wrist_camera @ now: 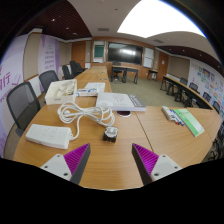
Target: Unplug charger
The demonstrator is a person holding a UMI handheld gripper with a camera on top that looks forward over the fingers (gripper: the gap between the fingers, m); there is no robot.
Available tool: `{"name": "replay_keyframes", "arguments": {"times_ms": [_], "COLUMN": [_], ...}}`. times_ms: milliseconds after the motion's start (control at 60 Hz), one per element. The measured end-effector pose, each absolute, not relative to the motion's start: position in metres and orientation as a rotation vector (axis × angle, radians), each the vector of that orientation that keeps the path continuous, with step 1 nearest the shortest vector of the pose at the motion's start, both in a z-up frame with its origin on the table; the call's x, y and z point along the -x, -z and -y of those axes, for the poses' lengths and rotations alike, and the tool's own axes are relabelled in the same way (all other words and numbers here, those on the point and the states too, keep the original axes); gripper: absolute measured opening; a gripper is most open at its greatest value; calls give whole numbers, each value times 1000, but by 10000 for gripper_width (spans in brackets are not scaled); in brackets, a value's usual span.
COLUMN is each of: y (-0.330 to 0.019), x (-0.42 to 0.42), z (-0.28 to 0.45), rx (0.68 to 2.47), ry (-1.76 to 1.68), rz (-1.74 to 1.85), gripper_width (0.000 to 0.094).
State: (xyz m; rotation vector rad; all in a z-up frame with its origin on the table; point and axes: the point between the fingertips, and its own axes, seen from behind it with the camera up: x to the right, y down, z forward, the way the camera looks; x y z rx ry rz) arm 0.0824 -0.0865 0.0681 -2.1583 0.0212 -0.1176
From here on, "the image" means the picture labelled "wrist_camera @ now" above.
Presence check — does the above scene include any large bright ceiling light panel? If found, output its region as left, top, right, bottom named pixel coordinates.
left=116, top=0, right=207, bottom=39

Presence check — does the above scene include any black mesh office chair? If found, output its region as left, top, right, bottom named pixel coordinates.
left=38, top=69, right=60, bottom=96
left=5, top=81, right=42, bottom=138

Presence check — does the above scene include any black charger with orange ports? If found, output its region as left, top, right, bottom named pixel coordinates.
left=102, top=125, right=119, bottom=144

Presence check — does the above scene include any large black wall screen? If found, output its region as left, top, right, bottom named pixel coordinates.
left=107, top=41, right=144, bottom=66

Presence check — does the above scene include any white blue flat packet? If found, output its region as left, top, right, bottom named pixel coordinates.
left=75, top=87, right=100, bottom=98

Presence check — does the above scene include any white wall whiteboard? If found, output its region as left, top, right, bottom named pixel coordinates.
left=143, top=47, right=155, bottom=69

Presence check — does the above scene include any round black table grommet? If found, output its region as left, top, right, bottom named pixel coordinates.
left=116, top=110, right=133, bottom=118

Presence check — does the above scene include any group of ceiling spotlights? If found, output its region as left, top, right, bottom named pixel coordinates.
left=49, top=17, right=78, bottom=36

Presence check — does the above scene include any pack of marker pens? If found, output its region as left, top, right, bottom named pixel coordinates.
left=161, top=105, right=185, bottom=127

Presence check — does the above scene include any whiteboard with green panel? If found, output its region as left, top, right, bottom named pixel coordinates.
left=92, top=40, right=106, bottom=64

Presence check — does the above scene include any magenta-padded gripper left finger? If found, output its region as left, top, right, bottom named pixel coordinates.
left=39, top=142, right=92, bottom=186

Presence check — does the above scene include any group of colourful wall posters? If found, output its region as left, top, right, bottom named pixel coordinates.
left=196, top=66, right=224, bottom=111

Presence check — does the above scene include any green booklet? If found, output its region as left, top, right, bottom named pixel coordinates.
left=173, top=108, right=206, bottom=138

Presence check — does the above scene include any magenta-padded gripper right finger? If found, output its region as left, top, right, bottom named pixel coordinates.
left=131, top=142, right=184, bottom=186

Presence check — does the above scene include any dark desk with legs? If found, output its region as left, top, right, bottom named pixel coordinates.
left=110, top=65, right=139, bottom=84

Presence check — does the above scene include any white compartment organizer box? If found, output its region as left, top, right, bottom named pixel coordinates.
left=44, top=78, right=78, bottom=106

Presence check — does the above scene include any white printed paper sheet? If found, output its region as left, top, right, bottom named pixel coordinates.
left=83, top=81, right=107, bottom=94

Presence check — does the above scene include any white power cable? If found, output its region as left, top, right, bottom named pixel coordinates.
left=56, top=101, right=116, bottom=141

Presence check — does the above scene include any small dark side table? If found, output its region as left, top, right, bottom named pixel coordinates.
left=146, top=69, right=159, bottom=82

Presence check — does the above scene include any white power strip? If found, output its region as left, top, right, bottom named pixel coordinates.
left=25, top=123, right=74, bottom=150

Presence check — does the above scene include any long curved wooden table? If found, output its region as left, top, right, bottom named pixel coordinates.
left=159, top=75, right=214, bottom=111

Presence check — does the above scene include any group of black office chairs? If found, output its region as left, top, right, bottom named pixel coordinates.
left=61, top=60, right=86, bottom=81
left=178, top=77, right=224, bottom=118

